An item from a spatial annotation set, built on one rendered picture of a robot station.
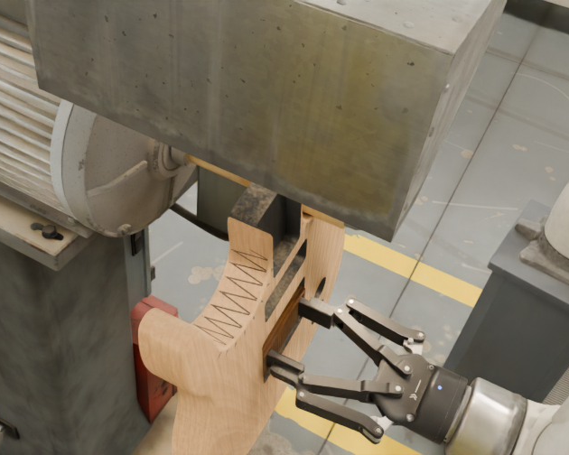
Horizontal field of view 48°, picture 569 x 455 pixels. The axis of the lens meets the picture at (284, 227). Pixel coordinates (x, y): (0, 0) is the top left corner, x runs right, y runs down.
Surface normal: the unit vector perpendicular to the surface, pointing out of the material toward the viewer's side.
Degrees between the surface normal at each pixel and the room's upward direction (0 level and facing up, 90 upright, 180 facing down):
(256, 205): 13
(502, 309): 90
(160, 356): 88
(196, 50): 90
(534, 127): 0
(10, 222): 0
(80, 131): 59
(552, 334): 90
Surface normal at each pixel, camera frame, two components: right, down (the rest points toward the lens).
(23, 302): -0.46, 0.59
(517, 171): 0.11, -0.70
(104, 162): 0.58, 0.54
